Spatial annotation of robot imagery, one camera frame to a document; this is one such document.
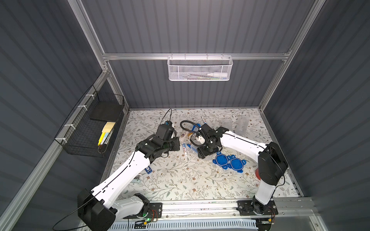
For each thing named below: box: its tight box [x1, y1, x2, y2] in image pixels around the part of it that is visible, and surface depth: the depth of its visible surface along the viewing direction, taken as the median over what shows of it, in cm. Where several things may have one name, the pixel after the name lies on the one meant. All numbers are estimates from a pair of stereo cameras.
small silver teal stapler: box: [131, 178, 142, 184], surface depth 84 cm
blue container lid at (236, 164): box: [227, 154, 247, 174], surface depth 91 cm
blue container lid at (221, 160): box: [212, 151, 231, 170], surface depth 93 cm
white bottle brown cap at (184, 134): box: [181, 130, 189, 140], surface depth 104 cm
